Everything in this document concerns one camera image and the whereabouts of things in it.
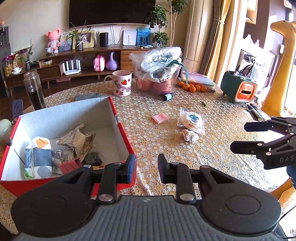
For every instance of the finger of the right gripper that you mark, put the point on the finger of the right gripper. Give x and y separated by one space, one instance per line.
261 147
266 126

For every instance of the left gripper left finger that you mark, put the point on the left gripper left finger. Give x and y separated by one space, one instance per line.
112 175

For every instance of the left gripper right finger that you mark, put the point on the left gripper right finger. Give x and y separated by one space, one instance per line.
180 175

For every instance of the blueberry bread packet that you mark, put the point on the blueberry bread packet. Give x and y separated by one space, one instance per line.
191 121

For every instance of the white blue tissue pack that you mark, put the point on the white blue tissue pack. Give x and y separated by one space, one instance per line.
38 159

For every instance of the white printed snack bag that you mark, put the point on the white printed snack bag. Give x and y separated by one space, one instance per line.
60 158

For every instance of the yellow giraffe chair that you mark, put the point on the yellow giraffe chair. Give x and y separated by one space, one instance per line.
275 100

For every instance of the red cardboard box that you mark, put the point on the red cardboard box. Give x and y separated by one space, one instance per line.
50 142

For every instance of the grey remote control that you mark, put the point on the grey remote control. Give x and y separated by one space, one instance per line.
254 112

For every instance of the small blue label bottle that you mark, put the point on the small blue label bottle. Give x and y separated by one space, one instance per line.
168 96

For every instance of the grey folded cloth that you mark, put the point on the grey folded cloth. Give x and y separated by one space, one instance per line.
87 96

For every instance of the pink strawberry mug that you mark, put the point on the pink strawberry mug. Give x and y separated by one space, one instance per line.
121 83

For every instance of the clear plastic bag bin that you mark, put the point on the clear plastic bag bin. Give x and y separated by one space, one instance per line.
157 70

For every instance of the purple vase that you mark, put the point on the purple vase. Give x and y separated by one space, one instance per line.
111 63

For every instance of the white router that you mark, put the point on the white router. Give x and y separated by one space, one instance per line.
71 67

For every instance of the pink round bag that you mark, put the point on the pink round bag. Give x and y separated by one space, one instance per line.
99 63

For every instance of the glass bottle dark liquid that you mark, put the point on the glass bottle dark liquid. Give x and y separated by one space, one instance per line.
33 87

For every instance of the wooden tv cabinet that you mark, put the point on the wooden tv cabinet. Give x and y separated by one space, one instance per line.
50 68

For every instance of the black speaker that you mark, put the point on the black speaker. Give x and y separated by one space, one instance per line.
103 39

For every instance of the framed photo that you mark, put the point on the framed photo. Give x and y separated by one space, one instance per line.
88 40

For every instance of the potted grass plant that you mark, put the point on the potted grass plant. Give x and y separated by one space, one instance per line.
78 36

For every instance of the pink pig plush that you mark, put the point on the pink pig plush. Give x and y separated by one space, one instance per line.
54 42

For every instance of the tall green potted plant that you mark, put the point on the tall green potted plant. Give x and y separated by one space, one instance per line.
163 19

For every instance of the black television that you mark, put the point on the black television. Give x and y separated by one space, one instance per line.
96 12

